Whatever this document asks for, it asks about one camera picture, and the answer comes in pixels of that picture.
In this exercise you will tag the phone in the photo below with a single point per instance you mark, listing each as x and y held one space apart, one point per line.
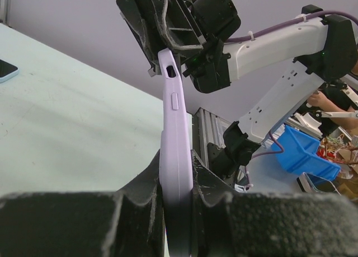
175 163
7 71

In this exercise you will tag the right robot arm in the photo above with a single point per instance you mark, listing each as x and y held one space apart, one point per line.
321 46

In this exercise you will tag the right aluminium side rail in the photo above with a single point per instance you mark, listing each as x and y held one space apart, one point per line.
206 135

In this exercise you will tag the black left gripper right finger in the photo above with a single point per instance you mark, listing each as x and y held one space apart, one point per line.
229 223

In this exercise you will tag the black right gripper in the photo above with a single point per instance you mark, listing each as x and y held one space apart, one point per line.
194 30

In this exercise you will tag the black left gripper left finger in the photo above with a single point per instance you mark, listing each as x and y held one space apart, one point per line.
127 222

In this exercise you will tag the blue plastic bin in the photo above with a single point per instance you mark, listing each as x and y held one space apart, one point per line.
300 155

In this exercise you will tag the phone in blue case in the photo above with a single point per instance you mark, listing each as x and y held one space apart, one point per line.
7 71

